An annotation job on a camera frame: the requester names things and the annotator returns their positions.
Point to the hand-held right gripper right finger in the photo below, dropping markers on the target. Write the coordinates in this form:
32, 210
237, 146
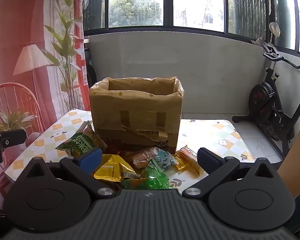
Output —
208, 160

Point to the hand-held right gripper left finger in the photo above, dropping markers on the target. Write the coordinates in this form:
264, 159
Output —
91, 158

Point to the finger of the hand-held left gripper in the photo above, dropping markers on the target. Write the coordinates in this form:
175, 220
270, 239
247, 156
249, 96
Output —
12, 137

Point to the large green snack bag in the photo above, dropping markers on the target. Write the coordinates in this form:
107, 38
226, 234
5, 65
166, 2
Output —
77, 142

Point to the gold yellow tofu packet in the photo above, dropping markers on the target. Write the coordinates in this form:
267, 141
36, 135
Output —
112, 167

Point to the brown cardboard box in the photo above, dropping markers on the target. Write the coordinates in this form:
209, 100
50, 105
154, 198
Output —
107, 110

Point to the bright green snack packet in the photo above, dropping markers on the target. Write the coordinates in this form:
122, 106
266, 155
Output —
155, 180

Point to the orange yellow snack packet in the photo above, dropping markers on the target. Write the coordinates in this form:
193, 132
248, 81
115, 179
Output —
187, 162

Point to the checkered floral tablecloth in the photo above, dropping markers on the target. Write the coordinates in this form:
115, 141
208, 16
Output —
215, 135

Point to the clear wrapped bread packet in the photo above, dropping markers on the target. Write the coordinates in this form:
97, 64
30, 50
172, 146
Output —
142, 158

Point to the printed red backdrop cloth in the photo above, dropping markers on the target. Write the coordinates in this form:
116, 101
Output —
27, 55

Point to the cardboard box with plastic liner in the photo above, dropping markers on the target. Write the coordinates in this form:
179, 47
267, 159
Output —
175, 90

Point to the black exercise bike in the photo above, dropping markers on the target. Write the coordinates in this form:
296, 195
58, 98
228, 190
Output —
262, 100

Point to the dark round appliance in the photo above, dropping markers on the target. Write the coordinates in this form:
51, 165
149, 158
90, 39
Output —
91, 77

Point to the tan wooden panel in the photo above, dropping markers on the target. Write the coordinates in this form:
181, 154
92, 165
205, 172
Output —
295, 160

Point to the white bag on pole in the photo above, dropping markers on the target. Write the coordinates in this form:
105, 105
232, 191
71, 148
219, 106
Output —
274, 30

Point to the black framed window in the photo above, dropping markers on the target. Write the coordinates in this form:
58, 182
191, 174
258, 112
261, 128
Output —
140, 5

